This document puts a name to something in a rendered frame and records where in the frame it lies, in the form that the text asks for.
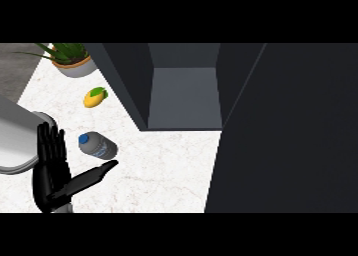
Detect dark grey open cabinet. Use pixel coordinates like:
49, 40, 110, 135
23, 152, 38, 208
82, 43, 268, 132

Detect pale grey rounded appliance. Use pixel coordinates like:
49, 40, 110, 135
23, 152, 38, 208
0, 89, 60, 176

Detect green plant in white pot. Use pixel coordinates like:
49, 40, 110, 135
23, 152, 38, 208
12, 43, 100, 79

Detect yellow mango with green leaf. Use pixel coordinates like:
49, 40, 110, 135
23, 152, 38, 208
83, 86, 110, 109

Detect blue-capped water bottle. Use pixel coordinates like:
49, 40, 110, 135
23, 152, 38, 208
77, 131, 120, 160

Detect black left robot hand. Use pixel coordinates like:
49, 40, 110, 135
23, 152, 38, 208
32, 121, 120, 214

